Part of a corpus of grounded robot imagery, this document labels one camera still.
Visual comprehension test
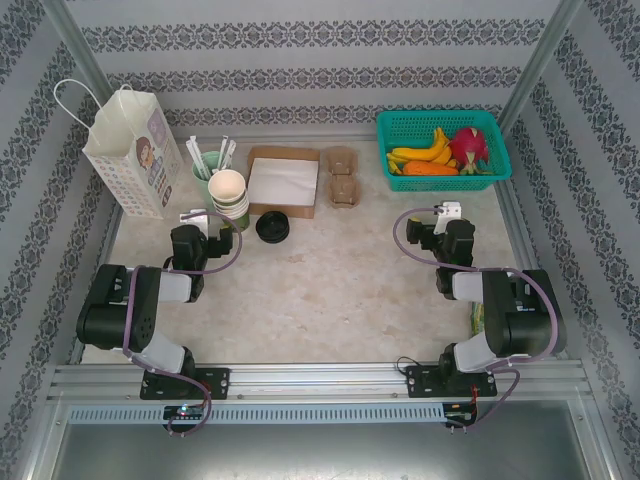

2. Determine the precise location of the brown pulp cup carrier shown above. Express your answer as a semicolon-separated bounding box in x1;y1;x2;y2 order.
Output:
324;145;362;209

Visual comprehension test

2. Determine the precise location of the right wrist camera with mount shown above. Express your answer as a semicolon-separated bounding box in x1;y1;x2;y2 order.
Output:
432;201;464;236

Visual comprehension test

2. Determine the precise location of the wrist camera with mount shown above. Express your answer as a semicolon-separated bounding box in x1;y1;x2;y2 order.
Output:
178;210;210;234
432;201;464;236

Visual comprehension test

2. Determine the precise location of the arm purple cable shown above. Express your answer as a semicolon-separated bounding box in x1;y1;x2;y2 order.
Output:
392;205;560;434
122;211;245;437

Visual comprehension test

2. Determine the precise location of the brown cardboard box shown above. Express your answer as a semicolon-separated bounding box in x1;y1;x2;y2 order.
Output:
246;145;322;220

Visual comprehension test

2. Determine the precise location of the green straw holder cup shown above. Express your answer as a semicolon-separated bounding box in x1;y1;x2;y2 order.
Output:
192;149;236;209

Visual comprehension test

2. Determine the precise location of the grey slotted cable duct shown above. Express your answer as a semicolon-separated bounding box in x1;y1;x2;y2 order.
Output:
67;403;447;425

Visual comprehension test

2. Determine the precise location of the aluminium frame post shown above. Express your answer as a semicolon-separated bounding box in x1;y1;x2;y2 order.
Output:
42;0;119;109
499;0;586;132

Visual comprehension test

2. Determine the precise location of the aluminium back rail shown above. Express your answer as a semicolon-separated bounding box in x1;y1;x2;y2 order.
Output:
172;130;381;144

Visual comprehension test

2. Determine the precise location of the aluminium mounting rail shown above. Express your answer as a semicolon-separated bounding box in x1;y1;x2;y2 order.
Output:
47;362;594;402

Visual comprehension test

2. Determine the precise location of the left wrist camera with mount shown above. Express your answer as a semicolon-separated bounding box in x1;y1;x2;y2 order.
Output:
178;210;210;234

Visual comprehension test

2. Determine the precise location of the grey metal shelf panel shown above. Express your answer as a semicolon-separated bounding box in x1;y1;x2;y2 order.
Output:
12;394;629;480

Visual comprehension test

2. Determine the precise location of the pink dragon fruit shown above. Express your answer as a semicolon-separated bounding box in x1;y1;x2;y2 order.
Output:
447;126;494;176

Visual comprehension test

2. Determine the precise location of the teal plastic basket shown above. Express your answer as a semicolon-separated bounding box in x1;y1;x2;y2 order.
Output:
375;109;514;194

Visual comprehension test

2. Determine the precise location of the green snack packet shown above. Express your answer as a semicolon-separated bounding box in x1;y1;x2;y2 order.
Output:
469;302;489;337

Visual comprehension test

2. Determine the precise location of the yellow banana bunch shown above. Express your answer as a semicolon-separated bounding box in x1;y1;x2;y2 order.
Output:
386;127;459;175

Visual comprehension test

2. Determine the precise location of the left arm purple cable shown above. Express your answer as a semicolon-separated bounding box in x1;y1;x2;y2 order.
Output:
122;211;245;437

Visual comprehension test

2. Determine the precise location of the aluminium side rail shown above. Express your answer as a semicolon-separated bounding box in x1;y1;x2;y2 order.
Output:
492;177;569;361
69;204;124;364

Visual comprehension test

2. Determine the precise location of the orange carrot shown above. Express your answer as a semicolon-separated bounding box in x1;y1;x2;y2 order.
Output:
402;159;460;177

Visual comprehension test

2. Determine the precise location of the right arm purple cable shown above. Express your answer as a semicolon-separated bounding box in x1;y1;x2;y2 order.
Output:
392;205;560;434

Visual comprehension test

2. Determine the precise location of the white printed paper bag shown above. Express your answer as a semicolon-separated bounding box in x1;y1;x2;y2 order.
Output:
53;79;185;220

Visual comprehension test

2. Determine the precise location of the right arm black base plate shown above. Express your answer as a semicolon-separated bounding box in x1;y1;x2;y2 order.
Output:
404;364;499;400

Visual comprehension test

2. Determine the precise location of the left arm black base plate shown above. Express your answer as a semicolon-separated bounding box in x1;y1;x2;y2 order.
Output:
139;367;232;401

